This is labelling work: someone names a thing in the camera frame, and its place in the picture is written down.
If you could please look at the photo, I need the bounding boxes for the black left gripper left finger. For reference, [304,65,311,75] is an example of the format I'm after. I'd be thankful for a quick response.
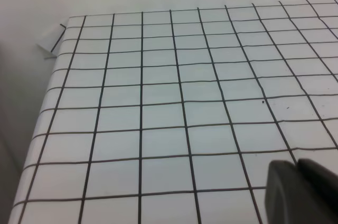
[265,161,321,223]

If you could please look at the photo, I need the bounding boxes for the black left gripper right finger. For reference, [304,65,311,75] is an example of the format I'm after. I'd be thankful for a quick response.
[297,158,337,223]

